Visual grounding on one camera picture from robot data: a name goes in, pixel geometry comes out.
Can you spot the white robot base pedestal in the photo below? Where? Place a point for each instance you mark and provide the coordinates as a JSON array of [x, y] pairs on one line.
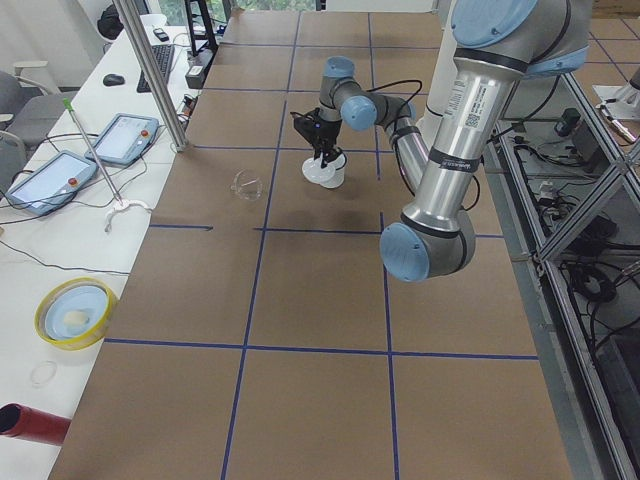
[[444, 75]]

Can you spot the white mug lid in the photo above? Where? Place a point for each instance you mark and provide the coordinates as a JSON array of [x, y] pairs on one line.
[[325, 165]]

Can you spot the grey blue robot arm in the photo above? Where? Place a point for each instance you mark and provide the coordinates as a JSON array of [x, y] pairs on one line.
[[497, 44]]

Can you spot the blue teach pendant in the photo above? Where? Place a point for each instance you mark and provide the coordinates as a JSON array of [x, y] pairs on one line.
[[125, 139], [52, 185]]

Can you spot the aluminium frame post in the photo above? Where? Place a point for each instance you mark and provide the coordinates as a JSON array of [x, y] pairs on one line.
[[136, 32]]

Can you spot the aluminium frame rail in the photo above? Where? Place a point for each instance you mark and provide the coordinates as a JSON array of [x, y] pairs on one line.
[[580, 197]]

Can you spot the grey box device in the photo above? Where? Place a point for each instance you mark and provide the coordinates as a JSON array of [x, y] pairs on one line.
[[198, 70]]

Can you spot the light blue plate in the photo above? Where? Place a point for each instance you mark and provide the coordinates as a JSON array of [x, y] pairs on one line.
[[75, 312]]

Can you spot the grey office chair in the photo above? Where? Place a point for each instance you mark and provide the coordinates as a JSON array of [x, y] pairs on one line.
[[29, 110]]

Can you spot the black computer mouse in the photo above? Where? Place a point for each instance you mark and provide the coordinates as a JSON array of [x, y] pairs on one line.
[[110, 80]]

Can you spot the near blue teach pendant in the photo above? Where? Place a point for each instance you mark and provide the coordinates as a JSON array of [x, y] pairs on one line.
[[52, 185]]

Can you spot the black power adapter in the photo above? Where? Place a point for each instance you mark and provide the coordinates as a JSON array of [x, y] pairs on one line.
[[567, 123]]

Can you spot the yellow tape roll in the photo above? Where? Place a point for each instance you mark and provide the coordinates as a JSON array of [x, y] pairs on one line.
[[87, 339]]

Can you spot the far blue teach pendant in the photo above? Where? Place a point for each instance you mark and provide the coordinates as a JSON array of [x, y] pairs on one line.
[[125, 139]]

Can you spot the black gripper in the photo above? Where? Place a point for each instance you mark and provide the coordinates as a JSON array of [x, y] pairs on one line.
[[327, 132]]

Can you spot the metal rod green tip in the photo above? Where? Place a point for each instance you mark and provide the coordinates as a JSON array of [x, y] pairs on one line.
[[116, 195]]

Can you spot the white enamel mug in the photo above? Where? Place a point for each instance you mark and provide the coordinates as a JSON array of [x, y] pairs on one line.
[[329, 182]]

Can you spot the white claw bracket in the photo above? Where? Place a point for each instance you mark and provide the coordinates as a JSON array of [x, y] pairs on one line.
[[122, 205]]

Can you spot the red cylinder tube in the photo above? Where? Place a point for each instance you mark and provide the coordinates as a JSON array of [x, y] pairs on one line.
[[29, 424]]

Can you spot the clear glass funnel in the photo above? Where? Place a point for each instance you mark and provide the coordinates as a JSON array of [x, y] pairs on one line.
[[247, 185]]

